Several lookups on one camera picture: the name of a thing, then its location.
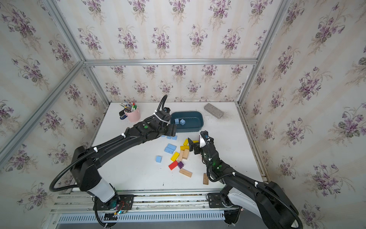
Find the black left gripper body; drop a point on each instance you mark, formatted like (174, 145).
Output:
(171, 129)

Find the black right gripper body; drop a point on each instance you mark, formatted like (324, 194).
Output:
(198, 150)

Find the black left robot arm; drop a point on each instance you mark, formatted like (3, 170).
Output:
(86, 161)

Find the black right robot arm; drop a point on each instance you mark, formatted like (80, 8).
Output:
(266, 200)

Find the yellow flat block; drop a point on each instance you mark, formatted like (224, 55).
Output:
(186, 142)
(183, 148)

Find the natural wood block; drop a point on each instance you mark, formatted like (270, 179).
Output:
(183, 155)

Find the teal plastic bin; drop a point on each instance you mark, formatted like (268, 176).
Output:
(193, 121)

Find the purple cube block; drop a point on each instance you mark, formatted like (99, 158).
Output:
(180, 165)

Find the yellow long block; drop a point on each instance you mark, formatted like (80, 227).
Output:
(175, 156)

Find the light wood block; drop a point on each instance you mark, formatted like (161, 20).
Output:
(185, 172)

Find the red rectangular block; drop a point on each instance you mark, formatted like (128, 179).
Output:
(173, 165)

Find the dark wood block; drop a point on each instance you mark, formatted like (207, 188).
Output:
(205, 179)

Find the pink pen cup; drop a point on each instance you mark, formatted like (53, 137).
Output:
(133, 116)

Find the grey stone brick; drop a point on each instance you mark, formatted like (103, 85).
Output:
(213, 111)

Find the black stapler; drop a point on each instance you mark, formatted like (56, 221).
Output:
(122, 114)

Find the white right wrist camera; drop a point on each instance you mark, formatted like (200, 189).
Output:
(204, 139)

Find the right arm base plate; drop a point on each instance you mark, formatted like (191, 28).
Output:
(218, 200)

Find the aluminium rail frame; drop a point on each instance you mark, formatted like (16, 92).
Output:
(140, 206)

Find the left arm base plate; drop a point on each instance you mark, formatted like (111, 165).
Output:
(117, 202)

